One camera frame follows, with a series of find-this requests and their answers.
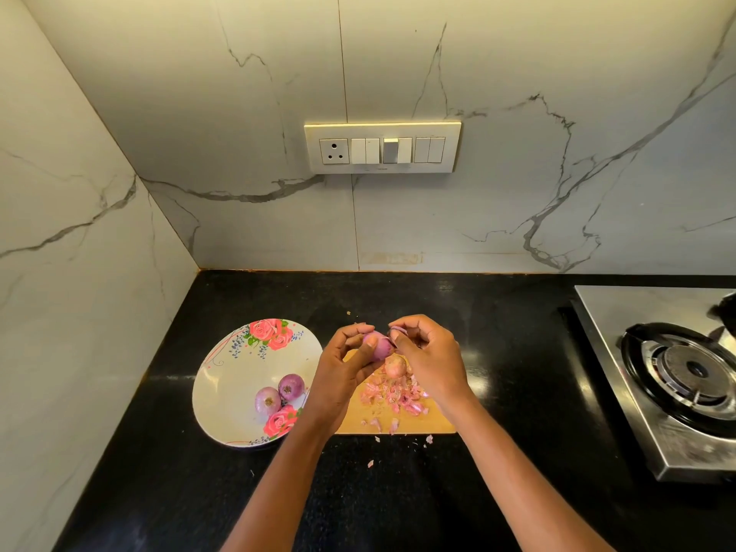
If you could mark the white wall switch panel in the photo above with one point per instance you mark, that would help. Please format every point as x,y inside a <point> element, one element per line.
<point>383,148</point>

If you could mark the small pink onion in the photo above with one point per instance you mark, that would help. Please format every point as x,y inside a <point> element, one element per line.
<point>268,401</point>
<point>292,388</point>
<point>395,367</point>
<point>380,345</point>

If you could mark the white floral plate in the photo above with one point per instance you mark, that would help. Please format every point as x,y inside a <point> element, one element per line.
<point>228,383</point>

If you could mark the person's left hand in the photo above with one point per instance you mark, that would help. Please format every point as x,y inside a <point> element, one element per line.
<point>338,373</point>

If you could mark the black stove burner grate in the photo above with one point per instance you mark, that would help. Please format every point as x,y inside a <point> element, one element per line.
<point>728,314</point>
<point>679,376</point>

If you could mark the stainless steel gas stove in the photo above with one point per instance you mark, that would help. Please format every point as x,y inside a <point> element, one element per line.
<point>600,325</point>

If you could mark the pile of onion peels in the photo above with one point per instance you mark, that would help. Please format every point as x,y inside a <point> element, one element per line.
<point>398,394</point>

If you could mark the person's left forearm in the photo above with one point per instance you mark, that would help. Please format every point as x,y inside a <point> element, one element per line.
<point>276,494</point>

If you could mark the wooden cutting board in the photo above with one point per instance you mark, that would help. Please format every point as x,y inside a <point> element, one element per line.
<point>357,422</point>

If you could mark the black stone countertop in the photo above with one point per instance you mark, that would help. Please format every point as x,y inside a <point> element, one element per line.
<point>529,322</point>

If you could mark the person's right hand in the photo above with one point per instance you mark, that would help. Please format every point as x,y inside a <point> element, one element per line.
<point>437,360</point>

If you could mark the person's right forearm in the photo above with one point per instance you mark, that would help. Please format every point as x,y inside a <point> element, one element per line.
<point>529,483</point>

